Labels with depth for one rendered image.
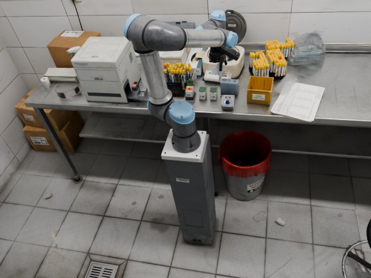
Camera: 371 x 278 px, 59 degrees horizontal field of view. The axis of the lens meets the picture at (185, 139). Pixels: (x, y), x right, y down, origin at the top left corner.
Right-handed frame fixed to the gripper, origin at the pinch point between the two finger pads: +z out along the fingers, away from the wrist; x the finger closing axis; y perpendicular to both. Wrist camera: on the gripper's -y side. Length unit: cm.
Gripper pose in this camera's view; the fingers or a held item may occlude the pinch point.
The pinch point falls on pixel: (223, 73)
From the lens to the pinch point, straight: 192.2
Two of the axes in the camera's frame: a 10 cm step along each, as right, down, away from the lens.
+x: -3.0, 7.0, -6.5
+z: 1.1, 7.0, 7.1
